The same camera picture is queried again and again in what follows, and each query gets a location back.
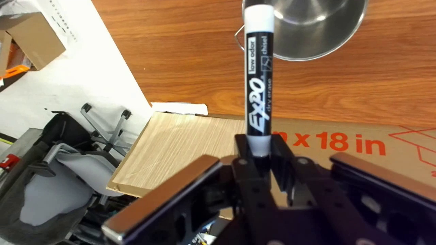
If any brown cardboard sheet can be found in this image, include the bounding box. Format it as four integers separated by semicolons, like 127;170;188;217
273;119;436;186

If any white flat stick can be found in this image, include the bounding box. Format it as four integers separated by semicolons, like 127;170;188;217
152;102;209;115

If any light wooden board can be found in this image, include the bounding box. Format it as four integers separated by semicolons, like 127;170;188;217
108;113;246;197

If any stainless steel pot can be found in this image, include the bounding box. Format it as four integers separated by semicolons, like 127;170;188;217
233;0;368;62

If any black white Expo marker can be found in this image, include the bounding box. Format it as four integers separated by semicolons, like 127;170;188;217
244;0;274;157

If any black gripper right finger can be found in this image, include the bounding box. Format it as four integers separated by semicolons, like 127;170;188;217
271;134;436;245

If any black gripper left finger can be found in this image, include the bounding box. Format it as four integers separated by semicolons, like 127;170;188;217
102;134;277;245

